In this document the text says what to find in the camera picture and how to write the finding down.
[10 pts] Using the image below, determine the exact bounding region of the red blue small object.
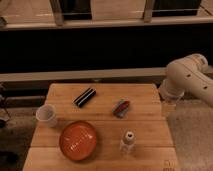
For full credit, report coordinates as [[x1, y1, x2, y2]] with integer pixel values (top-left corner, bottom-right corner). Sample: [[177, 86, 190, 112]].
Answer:
[[113, 100, 130, 118]]

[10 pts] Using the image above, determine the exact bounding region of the white cup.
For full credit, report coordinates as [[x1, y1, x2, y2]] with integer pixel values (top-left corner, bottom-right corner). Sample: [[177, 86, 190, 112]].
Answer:
[[36, 104, 57, 127]]

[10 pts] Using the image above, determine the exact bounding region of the orange bowl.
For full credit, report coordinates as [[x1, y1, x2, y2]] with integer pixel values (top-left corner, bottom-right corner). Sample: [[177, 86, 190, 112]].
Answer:
[[59, 121, 97, 161]]

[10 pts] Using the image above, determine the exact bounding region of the black striped box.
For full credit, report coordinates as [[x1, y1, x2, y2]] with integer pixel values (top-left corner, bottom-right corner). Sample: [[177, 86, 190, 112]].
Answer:
[[74, 88, 96, 108]]

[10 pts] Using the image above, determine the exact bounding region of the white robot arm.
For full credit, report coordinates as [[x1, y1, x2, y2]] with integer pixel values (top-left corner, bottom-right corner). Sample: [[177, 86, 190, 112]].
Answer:
[[158, 53, 213, 117]]

